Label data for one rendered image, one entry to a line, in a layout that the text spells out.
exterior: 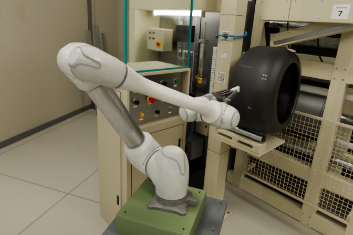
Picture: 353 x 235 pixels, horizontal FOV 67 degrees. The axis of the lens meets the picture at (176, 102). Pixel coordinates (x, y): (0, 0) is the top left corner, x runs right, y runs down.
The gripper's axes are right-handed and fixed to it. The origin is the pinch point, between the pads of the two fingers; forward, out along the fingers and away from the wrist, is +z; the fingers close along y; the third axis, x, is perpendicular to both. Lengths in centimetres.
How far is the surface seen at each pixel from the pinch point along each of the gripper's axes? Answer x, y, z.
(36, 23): -25, 307, -6
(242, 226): 129, 7, 26
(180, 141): 55, 51, 2
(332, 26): -27, -21, 76
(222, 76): 5.5, 32.7, 30.8
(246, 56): -13.5, 8.9, 24.1
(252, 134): 35.8, -2.0, 18.5
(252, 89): 2.0, -4.1, 12.0
